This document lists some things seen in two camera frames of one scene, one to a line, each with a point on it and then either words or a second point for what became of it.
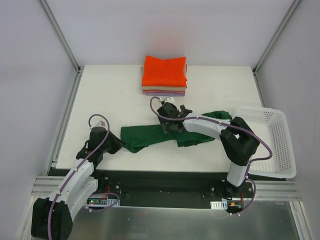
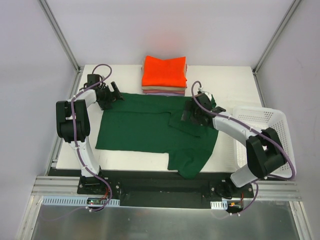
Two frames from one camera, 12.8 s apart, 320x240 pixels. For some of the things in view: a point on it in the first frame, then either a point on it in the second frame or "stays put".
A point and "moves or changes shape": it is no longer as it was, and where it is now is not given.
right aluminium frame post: [274, 38] stays put
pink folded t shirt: [163, 91] stays put
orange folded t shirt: [170, 72] stays put
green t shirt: [137, 137] moves or changes shape
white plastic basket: [271, 124] stays put
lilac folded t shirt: [165, 94] stays put
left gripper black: [116, 144] → [110, 94]
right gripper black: [171, 124] → [191, 113]
